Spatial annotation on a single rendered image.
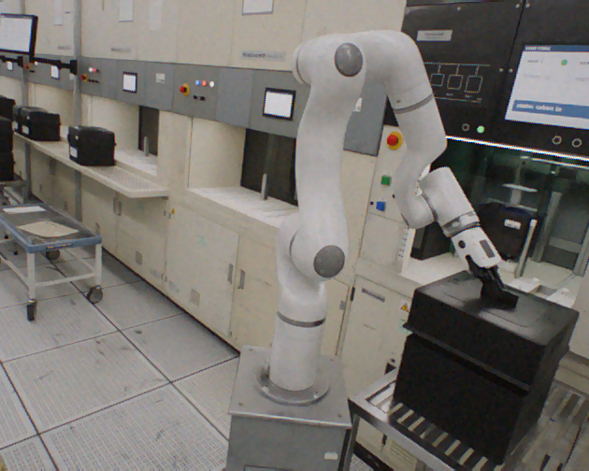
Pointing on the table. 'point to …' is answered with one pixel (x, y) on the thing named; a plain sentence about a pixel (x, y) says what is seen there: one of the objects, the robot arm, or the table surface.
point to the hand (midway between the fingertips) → (496, 289)
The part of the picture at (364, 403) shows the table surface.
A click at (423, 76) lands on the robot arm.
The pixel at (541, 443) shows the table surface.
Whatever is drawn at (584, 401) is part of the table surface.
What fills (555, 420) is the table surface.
